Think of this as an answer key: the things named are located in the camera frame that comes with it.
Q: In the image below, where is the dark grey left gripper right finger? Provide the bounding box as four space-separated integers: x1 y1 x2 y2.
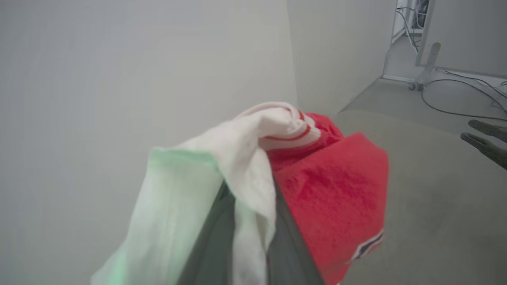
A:
266 180 325 285

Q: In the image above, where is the red and white garment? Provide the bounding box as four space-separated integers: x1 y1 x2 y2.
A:
90 102 389 285

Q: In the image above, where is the white partition panel grey frame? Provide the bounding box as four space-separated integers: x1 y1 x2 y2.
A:
415 0 507 78

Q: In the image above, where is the long black floor cable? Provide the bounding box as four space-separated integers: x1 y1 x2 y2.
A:
421 78 507 122

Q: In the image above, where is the grey partition support leg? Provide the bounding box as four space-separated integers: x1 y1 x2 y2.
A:
409 42 441 91

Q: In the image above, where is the white metal frame with cables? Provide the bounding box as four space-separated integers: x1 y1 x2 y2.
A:
391 0 430 45

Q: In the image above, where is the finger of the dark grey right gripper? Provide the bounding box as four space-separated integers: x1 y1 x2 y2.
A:
461 133 507 171
469 120 507 143

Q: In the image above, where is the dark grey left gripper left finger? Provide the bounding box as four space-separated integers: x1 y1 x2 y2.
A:
176 181 236 285

